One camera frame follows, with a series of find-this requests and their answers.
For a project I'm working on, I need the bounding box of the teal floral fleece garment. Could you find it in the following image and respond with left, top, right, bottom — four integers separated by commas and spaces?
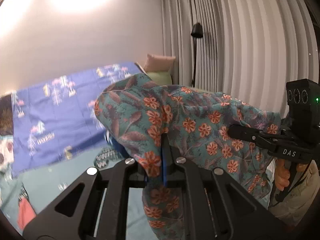
94, 74, 281, 239

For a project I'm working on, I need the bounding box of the person's right hand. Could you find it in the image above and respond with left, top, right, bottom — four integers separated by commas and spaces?
274, 158, 311, 192

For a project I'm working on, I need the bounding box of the navy star-pattern fleece garment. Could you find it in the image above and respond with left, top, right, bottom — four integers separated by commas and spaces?
105, 130, 126, 158

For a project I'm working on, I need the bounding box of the green cushion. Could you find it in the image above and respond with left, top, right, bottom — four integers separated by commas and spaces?
147, 72, 172, 86

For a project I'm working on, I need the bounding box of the teal patterned bed cover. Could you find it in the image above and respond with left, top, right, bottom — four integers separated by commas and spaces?
1, 146, 157, 239

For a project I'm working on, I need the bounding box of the beige pleated curtain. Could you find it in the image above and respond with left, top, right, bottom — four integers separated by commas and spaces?
162, 0, 319, 116

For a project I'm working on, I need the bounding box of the blue tree-print pillowcase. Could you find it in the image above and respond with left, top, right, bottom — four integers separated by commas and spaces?
11, 62, 143, 177

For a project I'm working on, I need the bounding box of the pink beige cushion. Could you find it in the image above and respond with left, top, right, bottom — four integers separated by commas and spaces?
144, 54, 176, 72

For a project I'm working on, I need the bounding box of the black floor lamp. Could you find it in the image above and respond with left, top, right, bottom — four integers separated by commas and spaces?
191, 22, 203, 87

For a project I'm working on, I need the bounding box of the folded coral pink garment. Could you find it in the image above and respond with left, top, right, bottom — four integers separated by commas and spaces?
17, 195, 36, 230

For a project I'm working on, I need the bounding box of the dark brown patterned pillow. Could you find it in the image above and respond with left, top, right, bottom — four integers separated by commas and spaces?
0, 94, 14, 136

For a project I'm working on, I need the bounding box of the black tracking camera box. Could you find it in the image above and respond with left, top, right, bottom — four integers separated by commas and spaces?
286, 79, 319, 127

